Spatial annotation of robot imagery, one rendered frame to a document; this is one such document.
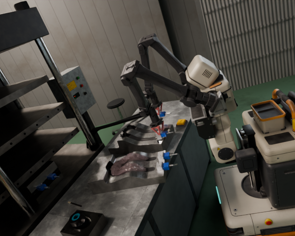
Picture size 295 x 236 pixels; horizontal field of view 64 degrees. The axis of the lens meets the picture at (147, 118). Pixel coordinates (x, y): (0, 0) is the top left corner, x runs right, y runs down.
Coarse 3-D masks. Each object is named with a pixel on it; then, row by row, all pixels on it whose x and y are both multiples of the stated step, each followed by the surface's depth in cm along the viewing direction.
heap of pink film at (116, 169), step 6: (126, 156) 162; (132, 156) 160; (138, 156) 159; (144, 156) 161; (114, 162) 165; (120, 162) 162; (114, 168) 156; (120, 168) 155; (126, 168) 150; (132, 168) 150; (138, 168) 150; (144, 168) 152; (114, 174) 155
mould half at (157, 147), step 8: (144, 128) 195; (120, 136) 188; (136, 136) 186; (144, 136) 185; (152, 136) 181; (168, 136) 178; (112, 144) 196; (120, 144) 184; (128, 144) 181; (136, 144) 178; (144, 144) 175; (152, 144) 171; (160, 144) 168; (168, 144) 177; (112, 152) 193; (120, 152) 189; (128, 152) 186; (144, 152) 178
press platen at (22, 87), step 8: (32, 80) 186; (40, 80) 183; (48, 80) 189; (0, 88) 207; (8, 88) 189; (16, 88) 174; (24, 88) 171; (32, 88) 176; (0, 96) 165; (8, 96) 160; (16, 96) 165; (0, 104) 155
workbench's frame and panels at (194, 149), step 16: (192, 128) 222; (192, 144) 219; (176, 160) 183; (192, 160) 215; (208, 160) 259; (176, 176) 181; (192, 176) 212; (160, 192) 156; (176, 192) 178; (192, 192) 208; (160, 208) 155; (176, 208) 176; (192, 208) 205; (144, 224) 136; (160, 224) 153; (176, 224) 174
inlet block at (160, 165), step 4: (156, 164) 149; (160, 164) 148; (164, 164) 149; (168, 164) 147; (172, 164) 147; (176, 164) 147; (156, 168) 147; (160, 168) 147; (164, 168) 147; (168, 168) 146
